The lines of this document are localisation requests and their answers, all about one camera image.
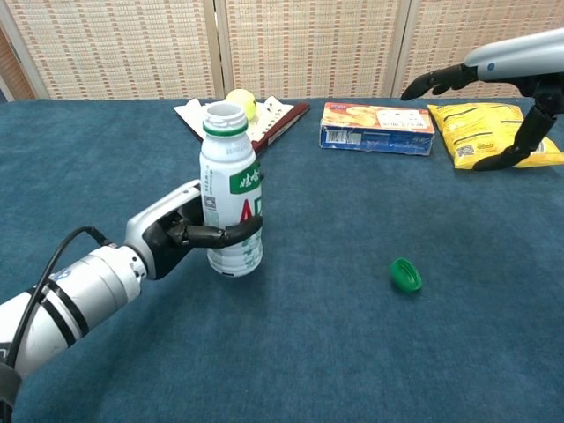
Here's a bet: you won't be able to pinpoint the paper folding fan red ribs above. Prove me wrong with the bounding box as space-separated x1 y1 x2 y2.
173 96 311 155

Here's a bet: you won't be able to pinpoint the yellow snack bag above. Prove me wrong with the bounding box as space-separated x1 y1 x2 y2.
427 102 564 171

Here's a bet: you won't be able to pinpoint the white plastic drink bottle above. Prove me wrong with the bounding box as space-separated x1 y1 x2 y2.
198 101 264 278

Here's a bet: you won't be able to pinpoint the green bottle cap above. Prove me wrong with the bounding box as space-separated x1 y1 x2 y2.
389 257 423 293

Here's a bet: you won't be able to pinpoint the yellow tennis ball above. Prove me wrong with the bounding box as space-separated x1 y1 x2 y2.
225 88 257 122

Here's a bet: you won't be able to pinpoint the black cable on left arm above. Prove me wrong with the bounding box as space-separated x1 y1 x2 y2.
4 226 116 369

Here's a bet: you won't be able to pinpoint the orange and blue cracker box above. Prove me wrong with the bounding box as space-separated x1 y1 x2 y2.
320 101 436 158

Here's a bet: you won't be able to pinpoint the woven bamboo folding screen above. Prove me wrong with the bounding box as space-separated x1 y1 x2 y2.
0 0 564 103

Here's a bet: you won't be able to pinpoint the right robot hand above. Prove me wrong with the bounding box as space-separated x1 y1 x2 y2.
399 28 564 172

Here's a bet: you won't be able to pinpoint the blue table cloth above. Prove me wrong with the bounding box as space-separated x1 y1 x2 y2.
0 97 564 423

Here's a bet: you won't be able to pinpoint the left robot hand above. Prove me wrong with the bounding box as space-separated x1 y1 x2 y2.
124 174 264 282

